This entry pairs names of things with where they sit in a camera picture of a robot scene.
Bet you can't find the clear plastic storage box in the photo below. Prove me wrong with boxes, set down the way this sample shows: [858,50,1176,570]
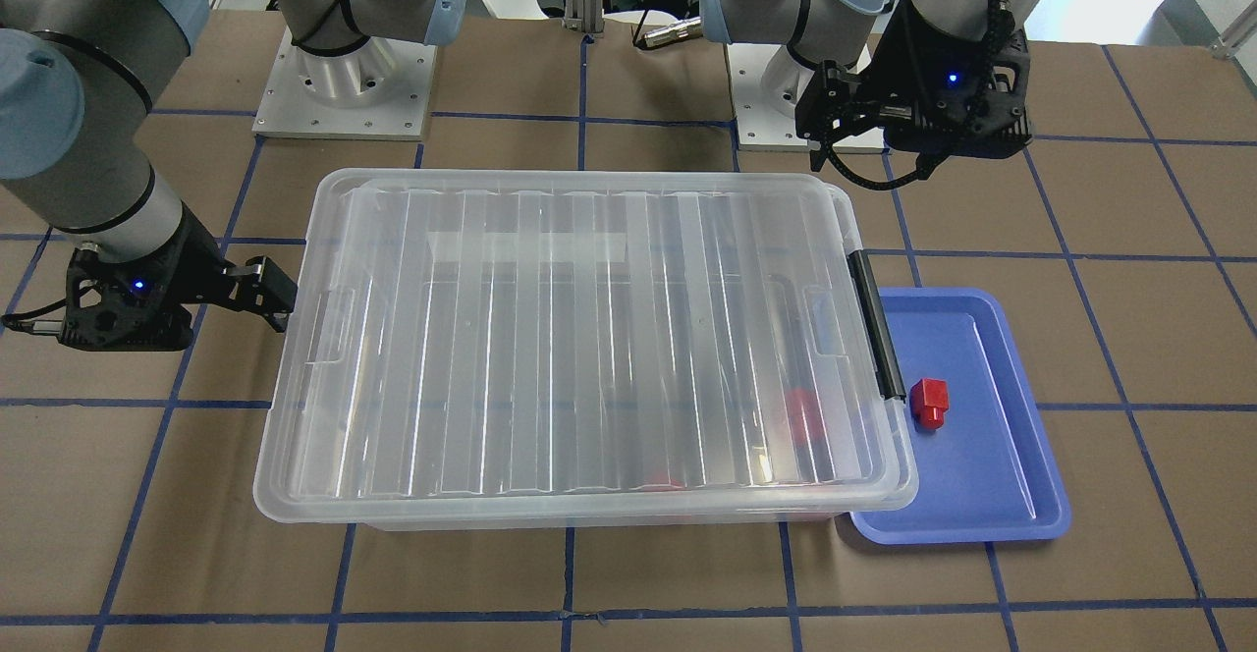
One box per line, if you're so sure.
[300,176,920,531]

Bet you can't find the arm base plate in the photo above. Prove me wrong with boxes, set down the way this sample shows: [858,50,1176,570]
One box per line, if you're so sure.
[251,31,440,141]
[727,43,812,152]

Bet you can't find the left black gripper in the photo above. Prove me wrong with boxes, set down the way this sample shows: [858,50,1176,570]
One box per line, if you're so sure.
[794,0,1033,172]

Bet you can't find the black box latch handle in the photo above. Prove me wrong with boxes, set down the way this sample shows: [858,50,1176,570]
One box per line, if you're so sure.
[846,249,908,402]

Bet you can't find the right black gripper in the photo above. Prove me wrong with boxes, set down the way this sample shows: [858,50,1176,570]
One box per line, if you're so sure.
[57,215,298,352]

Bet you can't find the red block front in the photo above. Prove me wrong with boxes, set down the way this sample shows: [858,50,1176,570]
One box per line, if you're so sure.
[641,472,686,492]

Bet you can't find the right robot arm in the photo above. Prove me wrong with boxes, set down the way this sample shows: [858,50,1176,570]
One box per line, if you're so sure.
[3,0,466,352]

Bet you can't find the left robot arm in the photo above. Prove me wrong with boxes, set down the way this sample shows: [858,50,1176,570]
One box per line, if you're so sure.
[696,0,1038,190]

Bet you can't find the clear plastic box lid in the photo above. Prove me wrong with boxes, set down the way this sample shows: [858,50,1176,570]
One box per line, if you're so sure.
[253,168,920,524]

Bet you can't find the blue plastic tray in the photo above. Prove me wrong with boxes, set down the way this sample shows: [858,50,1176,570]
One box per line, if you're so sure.
[852,286,1072,545]

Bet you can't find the red block small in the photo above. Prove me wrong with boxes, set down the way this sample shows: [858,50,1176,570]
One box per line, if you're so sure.
[908,376,952,432]

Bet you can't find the red block large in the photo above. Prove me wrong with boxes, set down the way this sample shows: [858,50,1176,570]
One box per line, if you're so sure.
[786,388,826,448]

